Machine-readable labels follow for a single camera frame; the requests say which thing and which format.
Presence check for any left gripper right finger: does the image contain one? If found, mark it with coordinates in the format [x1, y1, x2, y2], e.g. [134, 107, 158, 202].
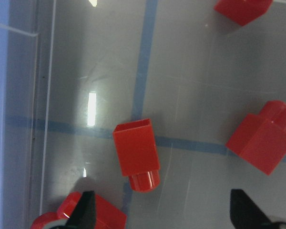
[230, 189, 286, 229]

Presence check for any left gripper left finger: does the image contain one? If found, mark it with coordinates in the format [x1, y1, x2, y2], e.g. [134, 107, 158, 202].
[65, 191, 97, 229]

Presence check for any red block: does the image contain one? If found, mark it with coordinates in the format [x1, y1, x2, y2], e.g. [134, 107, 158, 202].
[31, 191, 127, 229]
[112, 119, 160, 193]
[225, 100, 286, 175]
[214, 0, 273, 26]

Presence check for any clear plastic storage box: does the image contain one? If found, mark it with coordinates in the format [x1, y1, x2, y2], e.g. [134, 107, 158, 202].
[2, 0, 286, 229]

